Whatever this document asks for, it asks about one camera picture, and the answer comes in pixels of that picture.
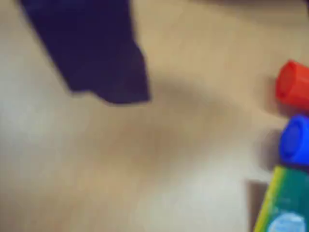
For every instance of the red plastic cap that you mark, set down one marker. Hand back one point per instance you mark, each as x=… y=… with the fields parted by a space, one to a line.
x=294 y=84

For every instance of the blue plastic cap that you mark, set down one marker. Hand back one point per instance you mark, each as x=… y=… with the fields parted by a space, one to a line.
x=295 y=141

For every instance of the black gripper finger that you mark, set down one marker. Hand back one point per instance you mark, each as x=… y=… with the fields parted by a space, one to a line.
x=91 y=48

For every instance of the green box with yellow edge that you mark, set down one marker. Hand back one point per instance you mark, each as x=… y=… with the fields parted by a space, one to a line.
x=285 y=200

